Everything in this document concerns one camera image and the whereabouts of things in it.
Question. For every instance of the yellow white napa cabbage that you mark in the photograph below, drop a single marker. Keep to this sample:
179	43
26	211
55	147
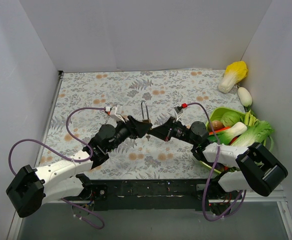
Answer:
233	74

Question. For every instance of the white radish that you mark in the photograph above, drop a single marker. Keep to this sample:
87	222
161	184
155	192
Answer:
244	96

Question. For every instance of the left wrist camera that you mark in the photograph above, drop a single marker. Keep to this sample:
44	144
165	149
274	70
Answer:
115	112

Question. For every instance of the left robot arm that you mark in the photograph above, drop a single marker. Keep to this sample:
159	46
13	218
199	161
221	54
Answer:
33	187

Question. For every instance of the green leafy lettuce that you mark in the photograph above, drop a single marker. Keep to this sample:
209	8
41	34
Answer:
257	131

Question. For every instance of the green plastic basket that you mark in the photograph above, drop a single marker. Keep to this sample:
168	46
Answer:
218	113

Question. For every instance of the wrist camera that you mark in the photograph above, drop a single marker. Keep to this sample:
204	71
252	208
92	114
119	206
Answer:
179	111
115	112

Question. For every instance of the green round cabbage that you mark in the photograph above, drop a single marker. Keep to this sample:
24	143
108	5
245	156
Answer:
230	118

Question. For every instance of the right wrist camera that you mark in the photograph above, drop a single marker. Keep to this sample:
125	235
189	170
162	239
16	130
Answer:
179	111

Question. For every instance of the floral table mat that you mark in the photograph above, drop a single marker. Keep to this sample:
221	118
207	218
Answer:
78	116

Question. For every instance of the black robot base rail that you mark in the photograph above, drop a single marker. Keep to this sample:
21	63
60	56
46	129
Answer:
148	194

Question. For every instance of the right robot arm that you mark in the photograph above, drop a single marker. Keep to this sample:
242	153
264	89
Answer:
257	168

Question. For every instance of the orange carrot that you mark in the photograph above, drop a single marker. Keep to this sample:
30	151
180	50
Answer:
218	131

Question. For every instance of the brown kiwi potato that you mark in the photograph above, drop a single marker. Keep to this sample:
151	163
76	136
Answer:
217	125

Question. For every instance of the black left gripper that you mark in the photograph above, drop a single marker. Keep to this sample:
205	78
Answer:
132	126

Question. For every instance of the brass padlock silver shackle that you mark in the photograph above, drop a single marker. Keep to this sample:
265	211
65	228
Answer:
145	112

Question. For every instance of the white bok choy stalk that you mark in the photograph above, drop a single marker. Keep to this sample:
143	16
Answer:
228	135

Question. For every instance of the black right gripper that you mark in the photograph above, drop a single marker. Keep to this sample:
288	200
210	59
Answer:
170	128

